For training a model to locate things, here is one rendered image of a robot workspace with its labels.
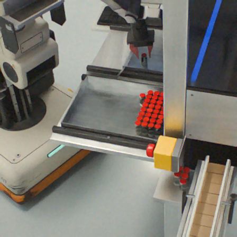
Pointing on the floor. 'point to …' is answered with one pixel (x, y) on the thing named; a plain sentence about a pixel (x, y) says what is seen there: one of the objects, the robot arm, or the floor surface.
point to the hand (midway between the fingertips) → (144, 55)
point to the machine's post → (175, 87)
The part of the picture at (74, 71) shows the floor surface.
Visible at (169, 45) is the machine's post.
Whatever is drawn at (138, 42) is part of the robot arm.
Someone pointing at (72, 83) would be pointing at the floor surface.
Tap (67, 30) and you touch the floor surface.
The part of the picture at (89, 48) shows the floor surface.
